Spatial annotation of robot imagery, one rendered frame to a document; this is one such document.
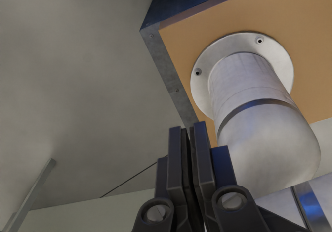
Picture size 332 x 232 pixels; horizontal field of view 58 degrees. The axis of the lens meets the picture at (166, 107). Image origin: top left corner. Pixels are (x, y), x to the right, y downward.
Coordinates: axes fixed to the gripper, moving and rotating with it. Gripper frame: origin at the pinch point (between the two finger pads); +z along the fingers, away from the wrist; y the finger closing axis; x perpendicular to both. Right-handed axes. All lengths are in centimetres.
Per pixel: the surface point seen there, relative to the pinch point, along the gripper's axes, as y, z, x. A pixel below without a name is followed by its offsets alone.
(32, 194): -105, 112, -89
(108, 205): -80, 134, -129
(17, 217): -106, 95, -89
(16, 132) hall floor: -119, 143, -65
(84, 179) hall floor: -92, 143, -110
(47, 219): -123, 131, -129
